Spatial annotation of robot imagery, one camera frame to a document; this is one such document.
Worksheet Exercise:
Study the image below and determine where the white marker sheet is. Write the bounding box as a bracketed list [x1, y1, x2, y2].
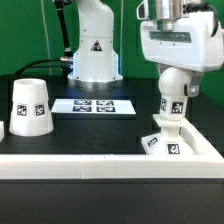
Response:
[51, 99, 136, 115]

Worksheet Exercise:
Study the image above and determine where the white lamp bulb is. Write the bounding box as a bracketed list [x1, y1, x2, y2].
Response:
[159, 67, 190, 120]

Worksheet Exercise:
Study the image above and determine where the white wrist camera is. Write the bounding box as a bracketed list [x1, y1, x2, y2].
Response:
[137, 0, 149, 20]

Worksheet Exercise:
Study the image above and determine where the white lamp base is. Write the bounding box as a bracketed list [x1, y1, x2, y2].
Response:
[141, 114, 194, 156]

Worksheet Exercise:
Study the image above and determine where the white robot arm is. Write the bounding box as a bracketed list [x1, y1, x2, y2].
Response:
[69, 0, 224, 97]

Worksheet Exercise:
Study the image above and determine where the white frame wall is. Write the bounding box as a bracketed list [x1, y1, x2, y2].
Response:
[0, 125, 224, 179]

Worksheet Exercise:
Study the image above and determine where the white block at left edge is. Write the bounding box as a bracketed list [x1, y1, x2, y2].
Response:
[0, 121, 4, 142]

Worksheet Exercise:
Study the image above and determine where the black cable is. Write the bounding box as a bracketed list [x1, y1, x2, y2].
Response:
[13, 0, 74, 76]

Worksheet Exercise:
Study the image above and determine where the white lamp shade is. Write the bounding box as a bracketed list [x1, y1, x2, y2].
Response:
[9, 78, 53, 137]

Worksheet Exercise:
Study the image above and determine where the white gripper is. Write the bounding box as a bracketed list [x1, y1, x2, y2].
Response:
[140, 11, 224, 97]

